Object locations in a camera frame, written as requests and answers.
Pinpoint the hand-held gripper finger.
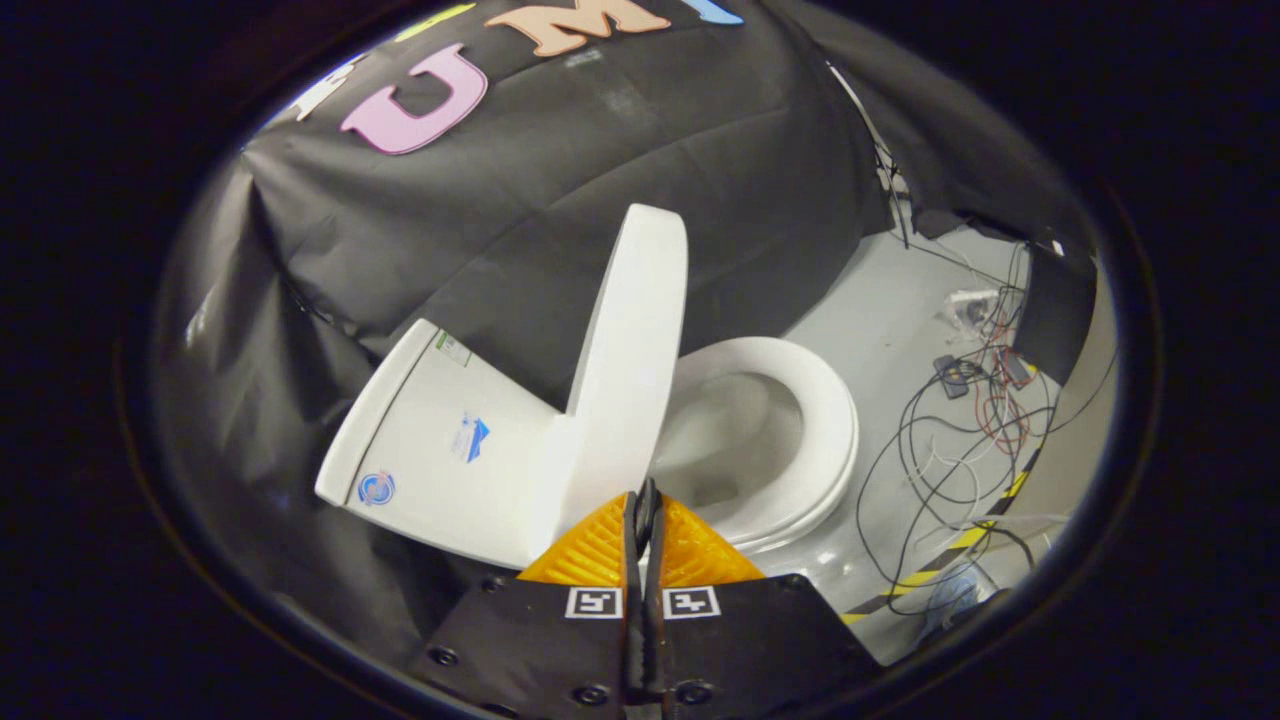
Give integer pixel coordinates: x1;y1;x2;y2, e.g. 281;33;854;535
641;478;883;717
410;490;642;720

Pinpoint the white toilet lid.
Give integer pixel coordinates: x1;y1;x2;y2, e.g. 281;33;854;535
553;203;691;541

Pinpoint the white ceramic toilet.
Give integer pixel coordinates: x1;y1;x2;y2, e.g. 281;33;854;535
315;318;861;571

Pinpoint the white toilet tank cover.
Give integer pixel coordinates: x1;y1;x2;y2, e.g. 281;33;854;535
315;318;443;506

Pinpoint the yellow black floor tape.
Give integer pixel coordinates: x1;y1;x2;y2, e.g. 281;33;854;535
843;445;1046;627

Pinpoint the black backdrop cloth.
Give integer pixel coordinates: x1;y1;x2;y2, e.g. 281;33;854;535
150;0;1091;641

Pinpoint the black box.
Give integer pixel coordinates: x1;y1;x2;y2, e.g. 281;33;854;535
1015;240;1099;386

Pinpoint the metal backdrop stand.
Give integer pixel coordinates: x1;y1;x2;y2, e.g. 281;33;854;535
828;62;916;249

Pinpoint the tangle of black cables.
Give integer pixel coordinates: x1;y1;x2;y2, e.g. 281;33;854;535
858;330;1063;593

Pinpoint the red wire bundle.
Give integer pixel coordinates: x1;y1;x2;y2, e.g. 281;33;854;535
975;320;1039;457

